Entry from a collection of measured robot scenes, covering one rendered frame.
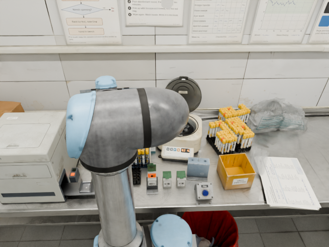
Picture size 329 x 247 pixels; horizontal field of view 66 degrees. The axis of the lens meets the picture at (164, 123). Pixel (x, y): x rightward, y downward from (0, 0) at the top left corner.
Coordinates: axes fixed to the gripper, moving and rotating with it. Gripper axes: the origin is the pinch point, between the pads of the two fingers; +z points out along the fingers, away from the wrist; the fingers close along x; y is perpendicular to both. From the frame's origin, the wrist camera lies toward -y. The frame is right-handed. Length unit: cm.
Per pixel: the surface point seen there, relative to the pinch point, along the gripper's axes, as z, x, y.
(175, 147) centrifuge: 12.3, -14.5, -25.8
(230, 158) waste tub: 10, -4, -52
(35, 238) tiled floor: 105, -20, 75
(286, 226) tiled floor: 105, -21, -117
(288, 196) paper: 16, 15, -74
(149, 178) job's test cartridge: 10.3, 7.0, -12.4
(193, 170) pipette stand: 12.4, 1.2, -33.2
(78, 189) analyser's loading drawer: 11.5, 11.2, 18.2
